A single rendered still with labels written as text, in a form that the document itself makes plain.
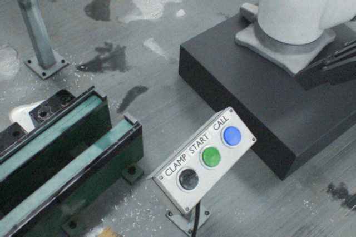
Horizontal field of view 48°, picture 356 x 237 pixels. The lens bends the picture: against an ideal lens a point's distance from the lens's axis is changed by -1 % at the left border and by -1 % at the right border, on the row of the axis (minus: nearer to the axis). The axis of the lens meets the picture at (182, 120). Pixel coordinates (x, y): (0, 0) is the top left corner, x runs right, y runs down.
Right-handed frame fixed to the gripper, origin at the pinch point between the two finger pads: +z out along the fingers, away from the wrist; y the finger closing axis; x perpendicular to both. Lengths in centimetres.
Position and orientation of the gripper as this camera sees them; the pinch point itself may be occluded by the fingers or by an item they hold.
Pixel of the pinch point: (317, 73)
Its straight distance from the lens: 62.0
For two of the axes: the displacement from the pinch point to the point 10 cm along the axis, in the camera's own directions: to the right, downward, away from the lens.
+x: 6.3, 7.7, 1.0
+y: -6.7, 6.0, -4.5
